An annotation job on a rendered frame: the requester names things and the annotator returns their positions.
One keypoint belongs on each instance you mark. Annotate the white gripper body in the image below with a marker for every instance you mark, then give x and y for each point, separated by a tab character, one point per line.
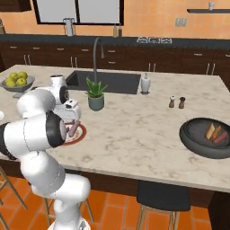
69	113

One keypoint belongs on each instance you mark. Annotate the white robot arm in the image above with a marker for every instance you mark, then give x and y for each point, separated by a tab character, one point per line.
45	167

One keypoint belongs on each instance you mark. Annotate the pink-brown sausage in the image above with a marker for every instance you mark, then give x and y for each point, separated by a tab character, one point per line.
74	129

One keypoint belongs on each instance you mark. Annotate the red-rimmed plate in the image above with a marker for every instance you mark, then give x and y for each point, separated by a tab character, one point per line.
80	135

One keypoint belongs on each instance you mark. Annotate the grey fruit bowl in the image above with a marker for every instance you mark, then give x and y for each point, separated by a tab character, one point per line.
27	82

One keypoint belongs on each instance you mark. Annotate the white plate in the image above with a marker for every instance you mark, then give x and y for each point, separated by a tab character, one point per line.
1	115

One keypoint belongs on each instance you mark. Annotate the dark grey bowl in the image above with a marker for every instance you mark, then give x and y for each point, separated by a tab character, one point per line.
194	137

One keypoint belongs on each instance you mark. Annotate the tan bun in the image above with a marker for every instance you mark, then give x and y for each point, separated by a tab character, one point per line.
210	131

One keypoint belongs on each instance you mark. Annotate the orange-brown sausage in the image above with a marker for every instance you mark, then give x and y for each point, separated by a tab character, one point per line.
216	133

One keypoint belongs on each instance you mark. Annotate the reddish-brown sausage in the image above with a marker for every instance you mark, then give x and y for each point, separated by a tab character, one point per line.
221	137

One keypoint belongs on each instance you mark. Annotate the grey-green plant pot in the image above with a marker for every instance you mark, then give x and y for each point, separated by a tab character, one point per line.
96	102

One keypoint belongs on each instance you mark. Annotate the green leafy plant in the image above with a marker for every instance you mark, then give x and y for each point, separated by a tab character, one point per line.
95	88

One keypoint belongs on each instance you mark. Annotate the green apple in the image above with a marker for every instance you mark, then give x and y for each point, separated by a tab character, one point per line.
22	75
21	82
10	83
13	76

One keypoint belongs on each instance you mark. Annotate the dark sink basin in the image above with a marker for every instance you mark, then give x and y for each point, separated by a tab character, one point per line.
119	82

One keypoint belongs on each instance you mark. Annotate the grey curved tap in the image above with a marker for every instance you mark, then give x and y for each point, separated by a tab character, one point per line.
95	60

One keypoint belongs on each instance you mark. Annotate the white soap dispenser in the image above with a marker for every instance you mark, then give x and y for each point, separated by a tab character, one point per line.
145	84

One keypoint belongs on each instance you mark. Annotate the pale bottle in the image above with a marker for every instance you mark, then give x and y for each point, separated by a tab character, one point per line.
115	31

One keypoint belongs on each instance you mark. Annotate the dark bottle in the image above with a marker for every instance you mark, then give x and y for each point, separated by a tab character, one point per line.
120	31

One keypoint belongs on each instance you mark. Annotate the black-framed window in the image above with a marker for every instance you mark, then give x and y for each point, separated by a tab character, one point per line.
77	11

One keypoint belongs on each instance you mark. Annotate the brown shaker with white cap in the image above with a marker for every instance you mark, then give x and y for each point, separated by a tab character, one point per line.
172	103

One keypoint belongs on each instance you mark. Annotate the hob with grey grates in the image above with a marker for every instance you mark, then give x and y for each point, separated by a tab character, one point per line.
154	40

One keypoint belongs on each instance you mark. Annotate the dark wooden cupboard run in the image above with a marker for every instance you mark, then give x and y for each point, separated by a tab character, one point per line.
167	58

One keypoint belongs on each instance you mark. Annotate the brown shaker with dark cap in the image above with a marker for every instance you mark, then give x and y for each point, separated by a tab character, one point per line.
181	103

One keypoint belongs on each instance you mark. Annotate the black-seated wooden stool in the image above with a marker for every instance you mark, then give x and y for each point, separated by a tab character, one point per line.
163	196

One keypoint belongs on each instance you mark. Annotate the white cup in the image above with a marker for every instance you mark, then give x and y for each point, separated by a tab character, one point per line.
211	6

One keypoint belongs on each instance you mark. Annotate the dark wooden wall cupboard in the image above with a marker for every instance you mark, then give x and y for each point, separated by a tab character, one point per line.
15	5

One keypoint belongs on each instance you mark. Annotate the grey wall socket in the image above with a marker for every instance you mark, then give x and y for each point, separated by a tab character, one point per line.
181	22

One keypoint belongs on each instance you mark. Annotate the dark wall shelf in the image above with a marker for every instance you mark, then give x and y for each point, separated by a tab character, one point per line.
209	11

